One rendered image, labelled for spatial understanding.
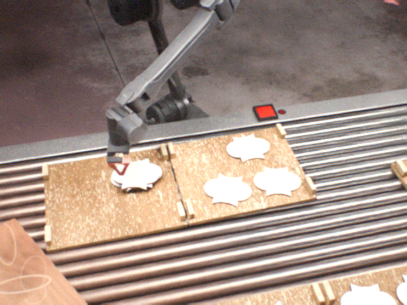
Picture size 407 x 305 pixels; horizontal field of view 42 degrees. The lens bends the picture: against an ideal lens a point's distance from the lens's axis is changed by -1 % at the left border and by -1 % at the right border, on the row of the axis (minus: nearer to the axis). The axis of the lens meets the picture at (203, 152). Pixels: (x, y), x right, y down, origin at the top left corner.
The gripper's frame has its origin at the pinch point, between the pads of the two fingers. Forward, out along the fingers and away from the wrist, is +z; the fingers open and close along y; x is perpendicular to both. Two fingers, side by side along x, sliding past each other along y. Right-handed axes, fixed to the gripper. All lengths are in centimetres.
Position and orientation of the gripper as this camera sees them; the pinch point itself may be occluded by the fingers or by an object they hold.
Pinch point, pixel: (122, 162)
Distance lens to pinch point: 166.2
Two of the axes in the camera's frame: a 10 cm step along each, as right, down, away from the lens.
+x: -10.0, 0.1, -0.2
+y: -0.2, -6.7, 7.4
